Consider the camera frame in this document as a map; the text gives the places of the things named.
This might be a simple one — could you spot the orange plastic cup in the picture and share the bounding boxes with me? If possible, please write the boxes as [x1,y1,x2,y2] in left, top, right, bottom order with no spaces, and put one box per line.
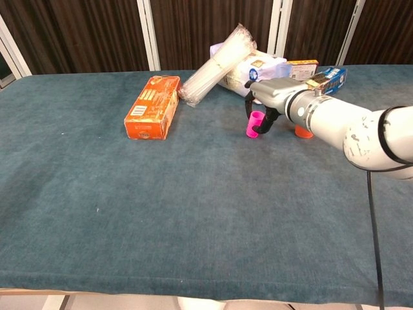
[294,124,314,140]

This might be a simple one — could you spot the orange cardboard box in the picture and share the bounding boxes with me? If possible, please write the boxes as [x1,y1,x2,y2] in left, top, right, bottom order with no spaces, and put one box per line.
[123,75,181,141]

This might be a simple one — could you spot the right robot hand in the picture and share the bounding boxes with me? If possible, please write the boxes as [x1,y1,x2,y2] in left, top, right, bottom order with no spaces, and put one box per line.
[243,78,307,135]

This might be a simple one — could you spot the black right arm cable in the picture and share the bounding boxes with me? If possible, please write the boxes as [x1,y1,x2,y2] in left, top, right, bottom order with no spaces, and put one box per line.
[350,105,413,310]

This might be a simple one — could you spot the clear plastic cup sleeve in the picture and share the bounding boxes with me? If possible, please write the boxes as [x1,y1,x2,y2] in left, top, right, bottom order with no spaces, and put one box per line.
[177,22,257,108]

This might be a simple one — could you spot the teal table cloth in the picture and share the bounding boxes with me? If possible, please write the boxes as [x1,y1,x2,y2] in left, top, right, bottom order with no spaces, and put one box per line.
[0,64,413,306]

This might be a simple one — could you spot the pink plastic cup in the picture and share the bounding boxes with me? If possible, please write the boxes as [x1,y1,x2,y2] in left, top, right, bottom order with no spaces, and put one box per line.
[246,110,266,140]

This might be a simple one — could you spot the small yellow white box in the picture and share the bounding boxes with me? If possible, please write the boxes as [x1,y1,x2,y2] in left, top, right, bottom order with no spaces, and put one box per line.
[286,59,320,81]

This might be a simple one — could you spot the blue biscuit box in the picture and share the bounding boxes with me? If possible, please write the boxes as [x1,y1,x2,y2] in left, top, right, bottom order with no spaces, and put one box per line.
[305,66,348,96]

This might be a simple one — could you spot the white plastic bag package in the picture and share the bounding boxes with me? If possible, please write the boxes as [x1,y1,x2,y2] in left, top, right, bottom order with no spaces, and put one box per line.
[209,43,288,105]

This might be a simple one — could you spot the white partition post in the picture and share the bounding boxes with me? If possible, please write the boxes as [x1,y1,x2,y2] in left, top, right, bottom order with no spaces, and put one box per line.
[136,0,161,72]
[267,0,293,58]
[335,0,367,67]
[0,14,33,88]

